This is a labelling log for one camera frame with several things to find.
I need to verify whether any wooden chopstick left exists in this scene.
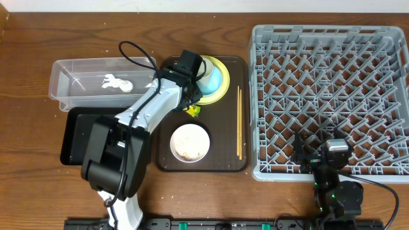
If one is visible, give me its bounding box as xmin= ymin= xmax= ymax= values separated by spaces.
xmin=236 ymin=86 xmax=240 ymax=159

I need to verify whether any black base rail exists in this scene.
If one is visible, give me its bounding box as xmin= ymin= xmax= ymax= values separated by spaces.
xmin=63 ymin=217 xmax=384 ymax=230

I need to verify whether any yellow green snack wrapper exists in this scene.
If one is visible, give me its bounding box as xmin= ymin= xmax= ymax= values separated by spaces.
xmin=184 ymin=104 xmax=201 ymax=118

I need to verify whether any light blue bowl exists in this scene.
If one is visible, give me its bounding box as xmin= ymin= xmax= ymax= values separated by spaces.
xmin=197 ymin=67 xmax=222 ymax=96

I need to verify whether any wooden chopstick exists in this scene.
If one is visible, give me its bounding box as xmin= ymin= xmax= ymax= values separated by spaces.
xmin=236 ymin=86 xmax=240 ymax=159
xmin=239 ymin=88 xmax=243 ymax=160

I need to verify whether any white tissue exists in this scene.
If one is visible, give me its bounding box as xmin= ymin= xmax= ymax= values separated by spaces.
xmin=102 ymin=73 xmax=134 ymax=93

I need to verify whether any black tray bin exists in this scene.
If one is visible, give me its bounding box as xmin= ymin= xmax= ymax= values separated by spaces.
xmin=60 ymin=107 xmax=127 ymax=169

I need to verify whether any white paper cup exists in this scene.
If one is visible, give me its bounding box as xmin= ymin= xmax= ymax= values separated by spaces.
xmin=196 ymin=57 xmax=213 ymax=86

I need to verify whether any dark brown serving tray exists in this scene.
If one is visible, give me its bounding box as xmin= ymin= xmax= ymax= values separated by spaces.
xmin=153 ymin=56 xmax=250 ymax=172

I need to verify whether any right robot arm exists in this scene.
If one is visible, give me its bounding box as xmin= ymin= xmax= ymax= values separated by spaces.
xmin=291 ymin=129 xmax=364 ymax=230

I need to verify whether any grey plastic dishwasher rack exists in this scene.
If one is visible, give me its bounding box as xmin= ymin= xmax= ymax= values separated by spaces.
xmin=249 ymin=25 xmax=408 ymax=184

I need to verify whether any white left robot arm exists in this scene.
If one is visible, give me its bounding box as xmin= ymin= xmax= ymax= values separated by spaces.
xmin=81 ymin=50 xmax=205 ymax=229

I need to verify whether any wooden chopstick right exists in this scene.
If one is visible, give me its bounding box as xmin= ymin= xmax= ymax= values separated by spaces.
xmin=239 ymin=88 xmax=243 ymax=160

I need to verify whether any yellow plate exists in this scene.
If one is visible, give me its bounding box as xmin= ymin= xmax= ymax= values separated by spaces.
xmin=196 ymin=56 xmax=230 ymax=105

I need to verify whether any white bowl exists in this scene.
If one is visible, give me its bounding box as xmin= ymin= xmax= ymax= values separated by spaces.
xmin=169 ymin=124 xmax=210 ymax=164

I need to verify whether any clear plastic bin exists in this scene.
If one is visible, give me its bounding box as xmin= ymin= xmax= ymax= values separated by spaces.
xmin=49 ymin=57 xmax=155 ymax=111

